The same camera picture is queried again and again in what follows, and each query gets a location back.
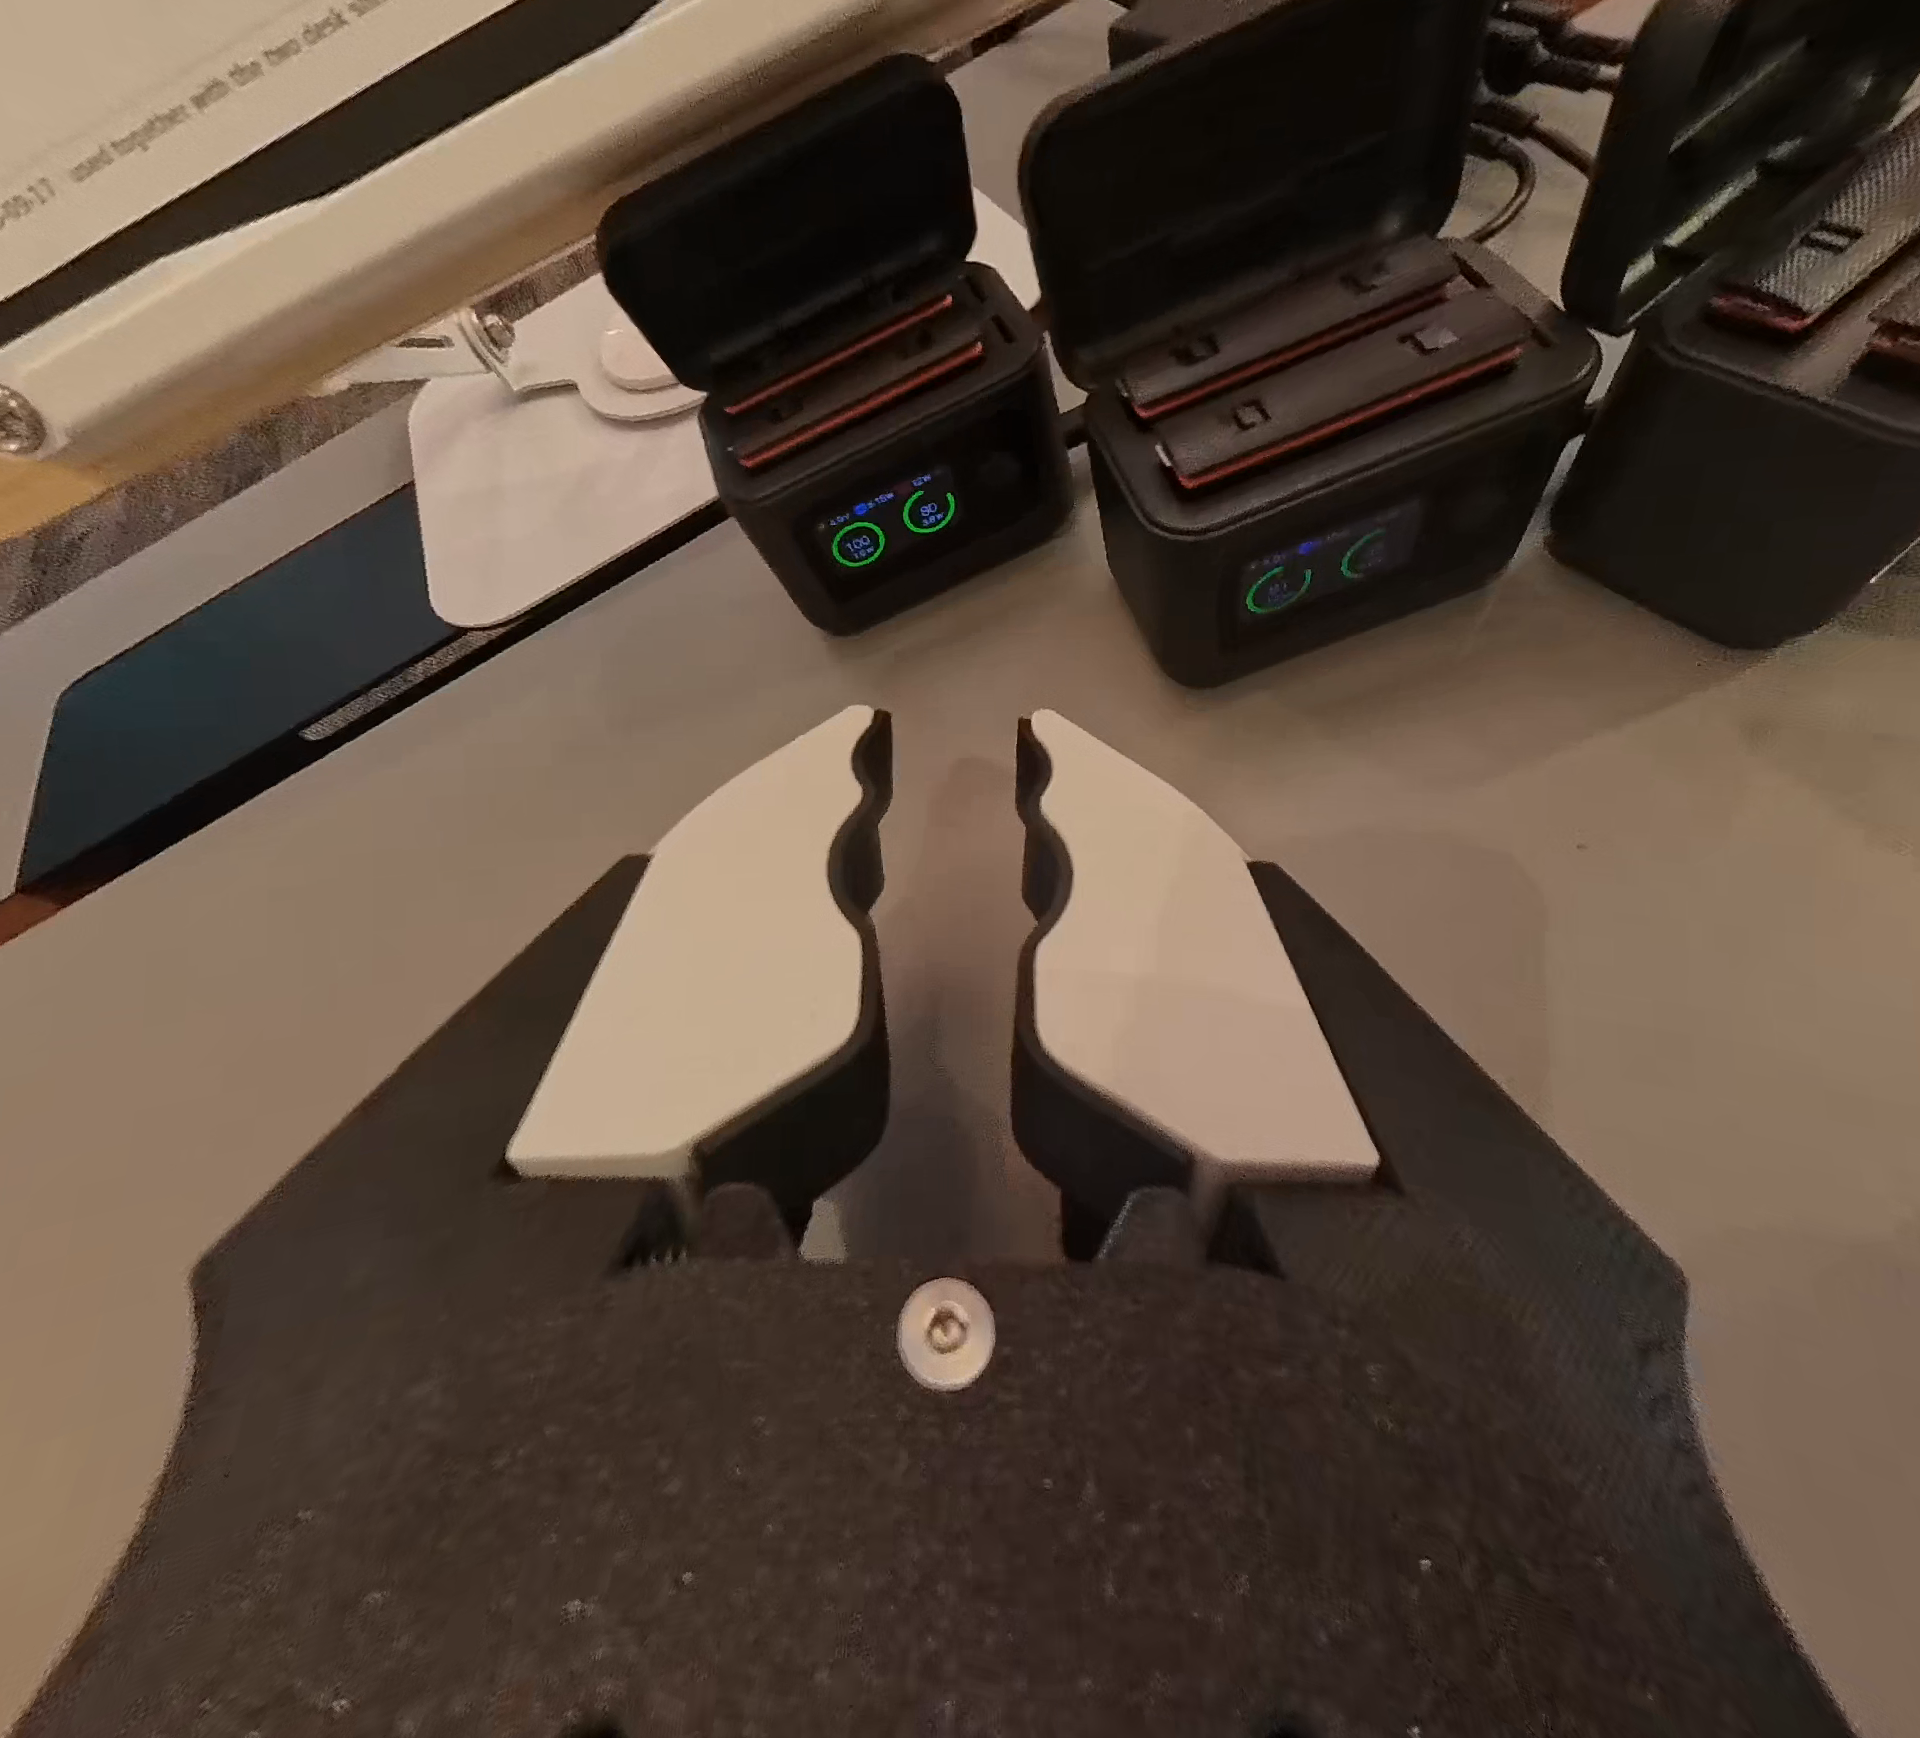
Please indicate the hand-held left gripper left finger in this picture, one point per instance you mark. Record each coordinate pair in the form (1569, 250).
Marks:
(707, 989)

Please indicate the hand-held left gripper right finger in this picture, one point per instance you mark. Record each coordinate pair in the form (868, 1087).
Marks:
(1200, 989)

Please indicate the black battery charger case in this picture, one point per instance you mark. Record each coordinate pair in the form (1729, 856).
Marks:
(1741, 495)
(780, 195)
(1261, 119)

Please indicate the white base mat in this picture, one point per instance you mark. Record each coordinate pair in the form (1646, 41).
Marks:
(526, 509)

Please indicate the dark flat mat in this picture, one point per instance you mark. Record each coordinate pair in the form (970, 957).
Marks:
(210, 689)

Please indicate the white clip bar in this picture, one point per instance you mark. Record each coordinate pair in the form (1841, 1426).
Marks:
(511, 209)

